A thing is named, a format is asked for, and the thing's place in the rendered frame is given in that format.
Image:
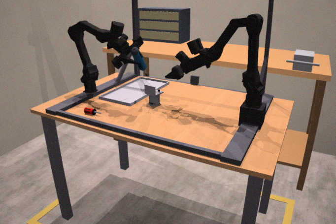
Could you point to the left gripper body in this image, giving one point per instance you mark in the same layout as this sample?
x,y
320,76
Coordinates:
x,y
187,67

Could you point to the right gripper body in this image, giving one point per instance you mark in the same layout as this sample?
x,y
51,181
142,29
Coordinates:
x,y
125,50

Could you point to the red screwdriver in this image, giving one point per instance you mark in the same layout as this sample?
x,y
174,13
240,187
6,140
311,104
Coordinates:
x,y
90,111

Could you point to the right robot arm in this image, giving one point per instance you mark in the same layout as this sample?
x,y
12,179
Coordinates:
x,y
76,33

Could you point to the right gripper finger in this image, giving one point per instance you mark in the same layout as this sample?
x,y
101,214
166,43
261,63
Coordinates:
x,y
135,45
126,60

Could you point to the blue electric screwdriver barrel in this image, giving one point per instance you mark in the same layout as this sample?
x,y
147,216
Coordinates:
x,y
139,59

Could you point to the grey metal bracket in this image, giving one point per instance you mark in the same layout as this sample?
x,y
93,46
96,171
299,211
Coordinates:
x,y
151,90

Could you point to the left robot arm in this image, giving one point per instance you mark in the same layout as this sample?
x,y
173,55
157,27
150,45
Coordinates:
x,y
251,77

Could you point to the grey cylindrical joint module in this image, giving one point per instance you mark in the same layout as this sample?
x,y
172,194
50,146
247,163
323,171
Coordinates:
x,y
154,100

